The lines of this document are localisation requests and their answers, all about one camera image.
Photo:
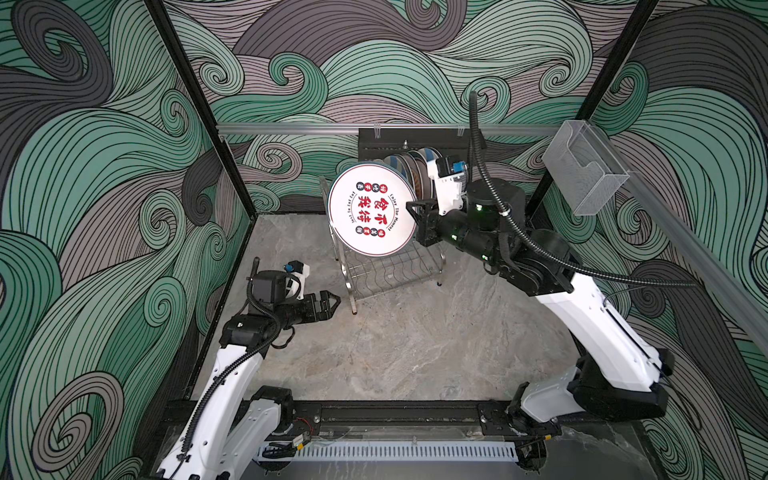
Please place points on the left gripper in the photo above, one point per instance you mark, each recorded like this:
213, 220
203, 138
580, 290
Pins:
324, 312

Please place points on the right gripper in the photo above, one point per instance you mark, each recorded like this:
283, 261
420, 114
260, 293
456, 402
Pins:
438, 224

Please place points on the white plate red characters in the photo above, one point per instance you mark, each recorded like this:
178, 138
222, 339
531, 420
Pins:
367, 210

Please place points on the blue striped plate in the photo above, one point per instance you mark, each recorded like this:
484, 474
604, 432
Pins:
433, 157
397, 163

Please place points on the orange sunburst plate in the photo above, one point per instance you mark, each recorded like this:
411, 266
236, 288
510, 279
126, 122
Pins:
422, 181

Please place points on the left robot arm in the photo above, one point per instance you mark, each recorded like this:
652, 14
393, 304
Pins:
215, 443

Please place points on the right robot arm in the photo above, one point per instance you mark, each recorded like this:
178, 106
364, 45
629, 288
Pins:
619, 376

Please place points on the steel wire dish rack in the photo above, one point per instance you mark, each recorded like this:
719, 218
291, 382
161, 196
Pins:
366, 277

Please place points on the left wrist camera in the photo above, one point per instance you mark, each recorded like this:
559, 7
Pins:
277, 286

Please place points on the black wall shelf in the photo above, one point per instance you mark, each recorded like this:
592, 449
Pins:
377, 143

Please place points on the white slotted cable duct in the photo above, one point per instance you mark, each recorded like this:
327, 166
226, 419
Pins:
362, 451

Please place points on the clear acrylic wall holder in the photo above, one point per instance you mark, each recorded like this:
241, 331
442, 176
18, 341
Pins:
585, 166

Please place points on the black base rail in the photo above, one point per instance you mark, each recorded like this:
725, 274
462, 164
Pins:
493, 415

